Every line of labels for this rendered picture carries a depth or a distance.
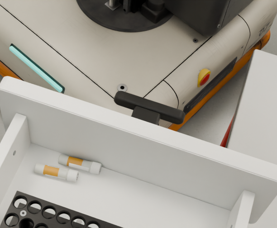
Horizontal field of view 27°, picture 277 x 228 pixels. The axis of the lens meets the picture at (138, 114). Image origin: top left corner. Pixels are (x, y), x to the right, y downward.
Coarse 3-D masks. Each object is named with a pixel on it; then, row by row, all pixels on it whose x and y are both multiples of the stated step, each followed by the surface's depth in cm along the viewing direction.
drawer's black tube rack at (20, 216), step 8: (8, 208) 52; (32, 208) 55; (8, 216) 52; (16, 216) 52; (24, 216) 51; (48, 216) 55; (0, 224) 51; (16, 224) 51; (24, 224) 53; (32, 224) 54; (40, 224) 51; (48, 224) 51; (72, 224) 54; (80, 224) 54
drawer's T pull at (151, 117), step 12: (120, 96) 57; (132, 96) 58; (132, 108) 58; (144, 108) 57; (156, 108) 57; (168, 108) 57; (144, 120) 56; (156, 120) 57; (168, 120) 58; (180, 120) 57
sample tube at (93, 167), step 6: (60, 156) 61; (66, 156) 61; (60, 162) 61; (66, 162) 61; (72, 162) 60; (78, 162) 60; (84, 162) 60; (90, 162) 61; (96, 162) 61; (78, 168) 61; (84, 168) 60; (90, 168) 61; (96, 168) 60
